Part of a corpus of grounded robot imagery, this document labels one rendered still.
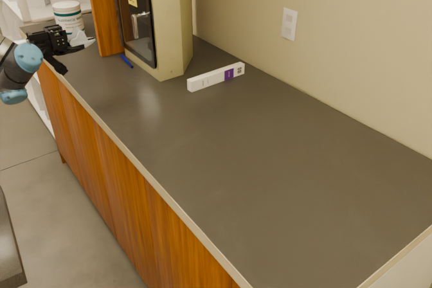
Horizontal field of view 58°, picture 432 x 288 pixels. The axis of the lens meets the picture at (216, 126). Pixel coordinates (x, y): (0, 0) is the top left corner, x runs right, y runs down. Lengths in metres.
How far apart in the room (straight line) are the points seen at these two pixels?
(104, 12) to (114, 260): 1.20
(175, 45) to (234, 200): 0.75
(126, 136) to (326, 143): 0.63
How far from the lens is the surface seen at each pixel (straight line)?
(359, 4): 1.34
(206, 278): 1.16
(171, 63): 1.58
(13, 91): 1.31
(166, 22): 1.51
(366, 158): 1.23
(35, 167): 2.85
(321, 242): 0.96
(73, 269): 2.17
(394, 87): 1.33
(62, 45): 1.41
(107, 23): 1.82
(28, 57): 1.20
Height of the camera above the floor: 1.65
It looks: 34 degrees down
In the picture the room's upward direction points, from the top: straight up
